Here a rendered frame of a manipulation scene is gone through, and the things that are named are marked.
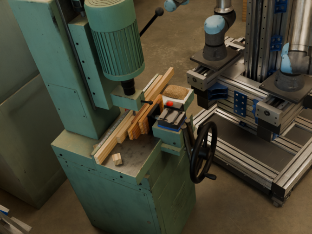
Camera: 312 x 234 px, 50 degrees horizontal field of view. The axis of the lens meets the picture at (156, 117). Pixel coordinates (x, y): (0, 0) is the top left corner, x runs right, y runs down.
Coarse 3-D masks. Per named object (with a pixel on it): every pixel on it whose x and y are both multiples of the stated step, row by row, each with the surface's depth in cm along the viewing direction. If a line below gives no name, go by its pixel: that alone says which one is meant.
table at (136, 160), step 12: (168, 84) 175; (192, 96) 170; (120, 144) 148; (132, 144) 147; (144, 144) 146; (156, 144) 145; (168, 144) 148; (108, 156) 143; (132, 156) 141; (144, 156) 140; (156, 156) 147; (96, 168) 144; (108, 168) 139; (120, 168) 138; (132, 168) 137; (144, 168) 139; (132, 180) 136
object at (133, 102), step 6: (114, 90) 149; (120, 90) 149; (138, 90) 147; (114, 96) 148; (120, 96) 146; (126, 96) 145; (132, 96) 144; (138, 96) 144; (114, 102) 151; (120, 102) 149; (126, 102) 146; (132, 102) 144; (138, 102) 145; (126, 108) 149; (132, 108) 147; (138, 108) 146
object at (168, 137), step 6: (186, 114) 148; (156, 120) 147; (192, 120) 150; (156, 126) 144; (192, 126) 151; (156, 132) 146; (162, 132) 144; (168, 132) 142; (174, 132) 140; (180, 132) 140; (162, 138) 147; (168, 138) 145; (174, 138) 143; (180, 138) 141; (174, 144) 145; (180, 144) 143
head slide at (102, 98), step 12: (84, 12) 127; (72, 24) 125; (84, 24) 123; (72, 36) 129; (84, 36) 126; (84, 48) 130; (96, 48) 132; (84, 60) 135; (96, 60) 134; (84, 72) 141; (96, 72) 137; (96, 84) 142; (108, 84) 145; (120, 84) 154; (96, 96) 148; (108, 96) 147; (108, 108) 150
